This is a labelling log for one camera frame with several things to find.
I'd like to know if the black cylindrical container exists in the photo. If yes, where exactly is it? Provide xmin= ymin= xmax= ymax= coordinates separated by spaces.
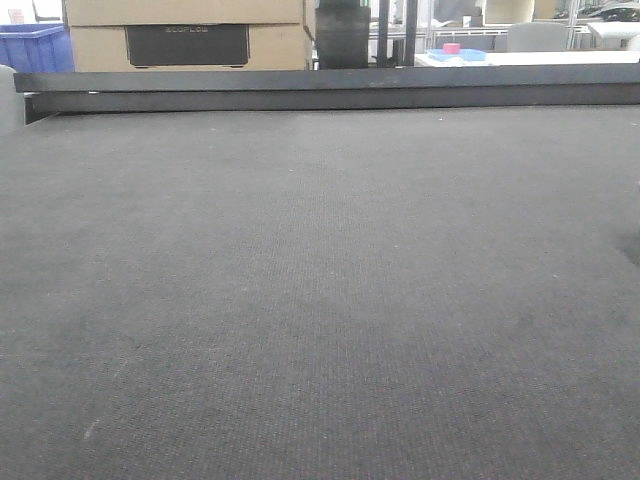
xmin=315 ymin=0 xmax=371 ymax=70

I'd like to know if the pink small box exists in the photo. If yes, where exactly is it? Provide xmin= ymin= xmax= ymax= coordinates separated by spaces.
xmin=442 ymin=42 xmax=461 ymax=55

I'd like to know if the blue plastic crate background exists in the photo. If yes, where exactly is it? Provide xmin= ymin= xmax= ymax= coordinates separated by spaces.
xmin=0 ymin=23 xmax=75 ymax=73

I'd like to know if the black conveyor side rail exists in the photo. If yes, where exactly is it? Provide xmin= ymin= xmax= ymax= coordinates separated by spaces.
xmin=12 ymin=63 xmax=639 ymax=118

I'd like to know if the blue tray on white table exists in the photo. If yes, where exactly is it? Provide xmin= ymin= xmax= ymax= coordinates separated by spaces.
xmin=426 ymin=48 xmax=487 ymax=62

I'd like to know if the white background table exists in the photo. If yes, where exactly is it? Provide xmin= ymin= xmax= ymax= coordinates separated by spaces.
xmin=414 ymin=50 xmax=639 ymax=68

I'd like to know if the cardboard box with black print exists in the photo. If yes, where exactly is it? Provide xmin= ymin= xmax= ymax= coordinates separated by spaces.
xmin=64 ymin=0 xmax=315 ymax=72

